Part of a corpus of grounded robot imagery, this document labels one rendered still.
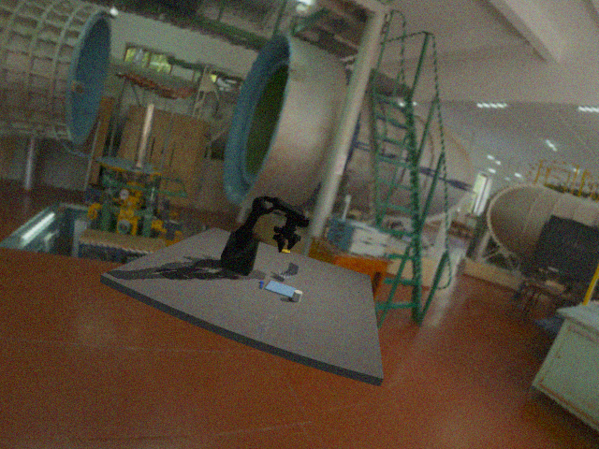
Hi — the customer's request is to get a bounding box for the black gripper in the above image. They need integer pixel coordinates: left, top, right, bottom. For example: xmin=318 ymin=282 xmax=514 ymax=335
xmin=272 ymin=225 xmax=301 ymax=253

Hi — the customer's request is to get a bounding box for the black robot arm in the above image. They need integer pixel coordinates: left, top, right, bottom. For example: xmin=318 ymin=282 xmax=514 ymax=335
xmin=235 ymin=196 xmax=310 ymax=251

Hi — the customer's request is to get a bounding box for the light blue flat mat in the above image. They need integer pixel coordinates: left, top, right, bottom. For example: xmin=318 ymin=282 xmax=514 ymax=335
xmin=265 ymin=281 xmax=296 ymax=298

